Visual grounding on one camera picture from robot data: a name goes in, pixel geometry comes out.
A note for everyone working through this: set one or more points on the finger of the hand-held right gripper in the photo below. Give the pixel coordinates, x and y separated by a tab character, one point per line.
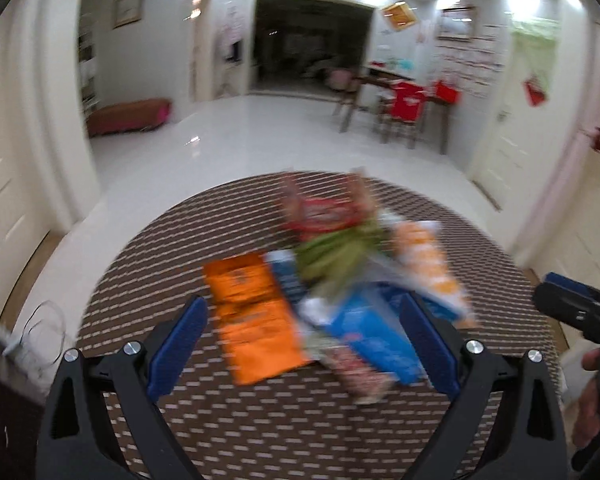
565	297

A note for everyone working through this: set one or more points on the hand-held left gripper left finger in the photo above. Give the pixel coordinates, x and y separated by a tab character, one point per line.
180	345

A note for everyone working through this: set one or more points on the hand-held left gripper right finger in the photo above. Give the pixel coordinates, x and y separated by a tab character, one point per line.
430	345

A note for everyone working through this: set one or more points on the orange and white packet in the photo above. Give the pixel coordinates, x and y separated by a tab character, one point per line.
425	260

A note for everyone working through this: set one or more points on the green wrapper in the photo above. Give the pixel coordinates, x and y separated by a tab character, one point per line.
330	255

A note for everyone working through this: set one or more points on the red snack packet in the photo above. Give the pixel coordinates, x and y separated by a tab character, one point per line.
325	212

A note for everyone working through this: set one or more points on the person's right hand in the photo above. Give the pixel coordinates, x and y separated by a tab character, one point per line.
587	415

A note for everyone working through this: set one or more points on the large blue packet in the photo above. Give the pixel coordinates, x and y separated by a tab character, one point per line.
370	330

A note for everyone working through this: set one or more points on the orange snack packet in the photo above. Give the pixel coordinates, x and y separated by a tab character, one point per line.
250	320

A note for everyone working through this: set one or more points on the pink speckled wrapper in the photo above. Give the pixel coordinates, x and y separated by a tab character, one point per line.
360	375

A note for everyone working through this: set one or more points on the slim blue and white box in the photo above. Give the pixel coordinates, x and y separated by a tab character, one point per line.
285	275

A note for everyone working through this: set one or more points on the white door with green curtain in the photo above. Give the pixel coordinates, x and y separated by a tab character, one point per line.
502	150

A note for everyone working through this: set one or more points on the red hanging ornament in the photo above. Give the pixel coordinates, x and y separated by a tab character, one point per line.
536	91

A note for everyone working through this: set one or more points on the beige panel door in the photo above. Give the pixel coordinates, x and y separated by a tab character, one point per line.
5	220

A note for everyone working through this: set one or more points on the pink bench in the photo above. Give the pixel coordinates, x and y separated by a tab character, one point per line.
127	116

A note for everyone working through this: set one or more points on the red bag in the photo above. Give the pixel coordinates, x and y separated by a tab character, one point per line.
446	91

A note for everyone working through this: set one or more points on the chair with red cover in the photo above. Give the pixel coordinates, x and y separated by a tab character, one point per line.
405	105

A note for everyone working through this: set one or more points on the green door curtain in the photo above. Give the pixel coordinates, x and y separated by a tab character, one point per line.
535	52

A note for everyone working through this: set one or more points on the dark wooden dining table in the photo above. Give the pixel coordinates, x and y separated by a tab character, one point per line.
375	80

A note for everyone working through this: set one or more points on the hanging pink clothes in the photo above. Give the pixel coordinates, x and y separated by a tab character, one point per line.
231	32

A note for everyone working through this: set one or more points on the wall paper notes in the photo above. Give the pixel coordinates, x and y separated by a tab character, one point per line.
467	67

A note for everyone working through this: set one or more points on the wide framed wall picture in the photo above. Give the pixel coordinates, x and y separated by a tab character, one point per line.
456	24

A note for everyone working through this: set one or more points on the white wall shelf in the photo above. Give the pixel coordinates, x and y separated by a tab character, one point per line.
87	65

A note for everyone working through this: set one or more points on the orange hanging wall box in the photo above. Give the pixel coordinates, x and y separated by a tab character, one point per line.
399	16

